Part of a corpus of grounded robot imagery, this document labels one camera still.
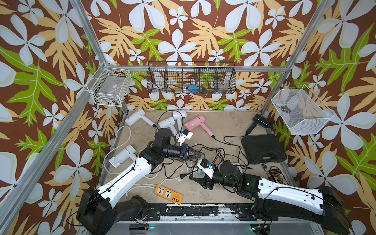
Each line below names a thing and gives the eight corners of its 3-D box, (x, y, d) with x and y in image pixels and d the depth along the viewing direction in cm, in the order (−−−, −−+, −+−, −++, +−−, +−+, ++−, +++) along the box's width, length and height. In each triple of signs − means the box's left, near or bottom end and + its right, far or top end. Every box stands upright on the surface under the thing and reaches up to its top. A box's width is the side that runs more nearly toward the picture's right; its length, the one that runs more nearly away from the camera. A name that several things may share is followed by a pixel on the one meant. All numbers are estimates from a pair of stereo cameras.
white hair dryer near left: (117, 172, 90) (113, 168, 85) (111, 162, 94) (107, 158, 89) (140, 156, 96) (137, 151, 92) (134, 148, 100) (131, 143, 96)
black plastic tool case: (247, 164, 93) (251, 160, 88) (240, 139, 105) (243, 134, 100) (283, 164, 93) (289, 160, 88) (272, 139, 105) (276, 134, 100)
